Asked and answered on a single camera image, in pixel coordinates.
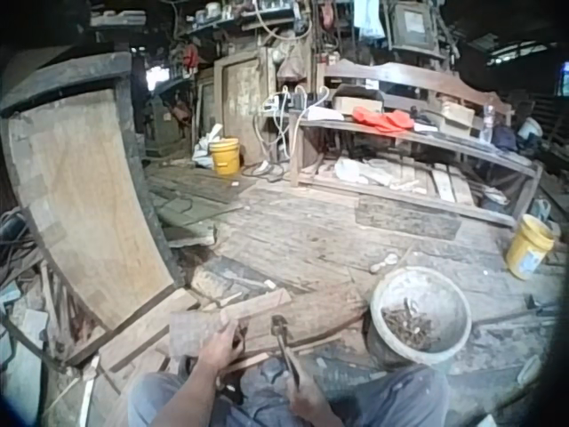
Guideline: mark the person's left hand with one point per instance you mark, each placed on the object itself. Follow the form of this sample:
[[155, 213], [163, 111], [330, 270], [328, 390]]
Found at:
[[218, 347]]

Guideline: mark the person's right hand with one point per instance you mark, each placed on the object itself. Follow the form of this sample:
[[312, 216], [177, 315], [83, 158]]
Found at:
[[311, 398]]

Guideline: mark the person's left fingers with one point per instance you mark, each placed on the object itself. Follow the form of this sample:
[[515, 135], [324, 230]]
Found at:
[[232, 330]]

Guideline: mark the person's right fingers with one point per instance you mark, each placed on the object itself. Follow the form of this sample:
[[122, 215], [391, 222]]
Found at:
[[300, 386]]

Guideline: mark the brown wooden block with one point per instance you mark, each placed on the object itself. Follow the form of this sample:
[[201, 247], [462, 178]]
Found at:
[[191, 331]]

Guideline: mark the dark metal hammer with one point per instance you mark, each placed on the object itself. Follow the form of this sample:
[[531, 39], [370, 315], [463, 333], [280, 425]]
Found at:
[[284, 347]]

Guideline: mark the heap of wood offcuts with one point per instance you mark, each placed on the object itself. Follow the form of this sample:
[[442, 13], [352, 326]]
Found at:
[[222, 284]]

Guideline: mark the long wooden plank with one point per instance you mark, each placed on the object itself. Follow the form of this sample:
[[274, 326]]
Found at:
[[311, 313]]

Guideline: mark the person's legs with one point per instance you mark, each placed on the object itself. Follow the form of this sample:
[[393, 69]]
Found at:
[[391, 400]]

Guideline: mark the heap of rusty nails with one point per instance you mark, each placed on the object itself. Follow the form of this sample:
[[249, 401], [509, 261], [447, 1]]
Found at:
[[411, 327]]

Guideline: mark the grey round bowl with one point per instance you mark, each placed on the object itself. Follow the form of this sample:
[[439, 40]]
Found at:
[[444, 293]]

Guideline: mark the yellow plastic bucket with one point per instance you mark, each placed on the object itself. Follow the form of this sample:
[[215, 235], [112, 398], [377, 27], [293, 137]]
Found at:
[[225, 155], [529, 249]]

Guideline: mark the white plastic bag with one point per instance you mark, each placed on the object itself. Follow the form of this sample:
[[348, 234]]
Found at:
[[202, 149]]

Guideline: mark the large wooden door panel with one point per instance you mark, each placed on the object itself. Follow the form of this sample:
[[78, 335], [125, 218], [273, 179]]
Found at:
[[89, 200]]

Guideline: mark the wooden cabinet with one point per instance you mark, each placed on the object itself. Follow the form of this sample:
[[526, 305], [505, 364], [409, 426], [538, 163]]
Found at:
[[242, 102]]

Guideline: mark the orange cloth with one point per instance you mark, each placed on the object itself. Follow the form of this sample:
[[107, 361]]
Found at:
[[382, 119]]

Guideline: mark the cluttered wooden workbench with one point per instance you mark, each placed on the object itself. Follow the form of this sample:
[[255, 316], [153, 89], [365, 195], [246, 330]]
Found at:
[[422, 147]]

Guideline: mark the clear plastic bottle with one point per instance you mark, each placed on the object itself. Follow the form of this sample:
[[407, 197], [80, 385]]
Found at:
[[488, 124]]

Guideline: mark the hanging blue cloth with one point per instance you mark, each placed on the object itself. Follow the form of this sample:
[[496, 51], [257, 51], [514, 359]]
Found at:
[[368, 18]]

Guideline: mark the white plastic bucket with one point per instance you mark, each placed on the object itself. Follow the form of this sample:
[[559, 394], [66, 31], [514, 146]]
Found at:
[[530, 129]]

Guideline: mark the old grey monitor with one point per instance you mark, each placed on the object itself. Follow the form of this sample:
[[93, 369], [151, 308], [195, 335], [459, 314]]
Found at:
[[413, 24]]

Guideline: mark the cluttered wall shelf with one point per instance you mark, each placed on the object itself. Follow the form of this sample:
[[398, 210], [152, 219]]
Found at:
[[240, 18]]

